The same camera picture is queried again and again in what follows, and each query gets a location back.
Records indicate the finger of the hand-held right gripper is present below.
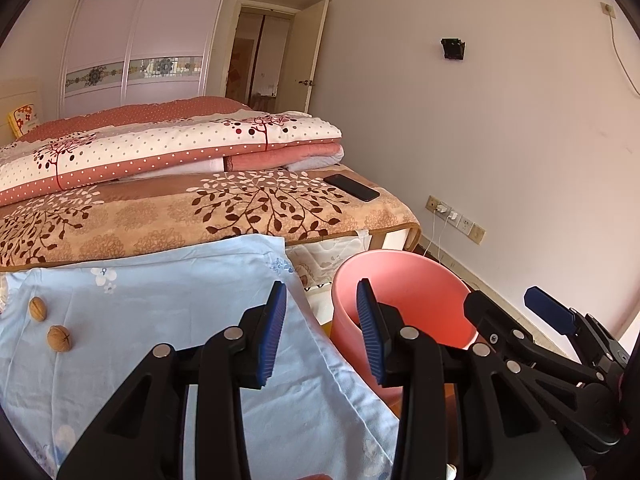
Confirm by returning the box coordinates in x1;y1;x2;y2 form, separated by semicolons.
524;286;608;361
464;290;591;386

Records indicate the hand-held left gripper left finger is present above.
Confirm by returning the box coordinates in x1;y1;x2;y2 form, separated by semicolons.
57;281;288;480

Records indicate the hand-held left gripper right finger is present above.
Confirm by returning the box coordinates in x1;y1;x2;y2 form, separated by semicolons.
356;278;586;480

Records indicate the pink plastic bin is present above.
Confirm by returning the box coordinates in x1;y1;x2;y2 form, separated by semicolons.
331;251;478;403

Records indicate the white quilted mattress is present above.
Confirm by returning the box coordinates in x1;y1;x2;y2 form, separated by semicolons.
287;230;371;288

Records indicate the light blue floral cloth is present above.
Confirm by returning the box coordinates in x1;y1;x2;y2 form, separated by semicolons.
0;232;401;480

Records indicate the brown leaf-print blanket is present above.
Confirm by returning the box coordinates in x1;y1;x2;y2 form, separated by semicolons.
0;164;421;273

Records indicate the black smartphone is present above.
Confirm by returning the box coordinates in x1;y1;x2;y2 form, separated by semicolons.
322;173;381;203

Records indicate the pink folded blanket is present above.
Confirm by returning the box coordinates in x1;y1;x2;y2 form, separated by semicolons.
225;142;346;172

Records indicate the folded dotted tree-print quilt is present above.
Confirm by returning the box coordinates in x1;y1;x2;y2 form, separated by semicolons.
0;96;343;207

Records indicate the cream open door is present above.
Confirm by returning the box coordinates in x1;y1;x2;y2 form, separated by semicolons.
292;0;331;116

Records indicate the yellow flower pillow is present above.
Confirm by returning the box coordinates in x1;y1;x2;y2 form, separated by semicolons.
6;104;41;141

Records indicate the white sliding-door wardrobe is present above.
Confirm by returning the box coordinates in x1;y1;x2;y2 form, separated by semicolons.
59;0;228;118

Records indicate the cream headboard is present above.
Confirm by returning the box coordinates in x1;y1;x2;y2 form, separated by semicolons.
0;77;41;148

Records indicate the beige wall socket strip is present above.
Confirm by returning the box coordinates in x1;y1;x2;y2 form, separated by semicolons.
425;195;487;245

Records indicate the white charger cable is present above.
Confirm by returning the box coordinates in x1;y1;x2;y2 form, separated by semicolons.
424;215;451;261

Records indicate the white wall cable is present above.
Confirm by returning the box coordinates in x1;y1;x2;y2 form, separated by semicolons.
607;15;640;97

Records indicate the black wall bracket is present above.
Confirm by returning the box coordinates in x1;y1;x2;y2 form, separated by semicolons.
440;37;468;61

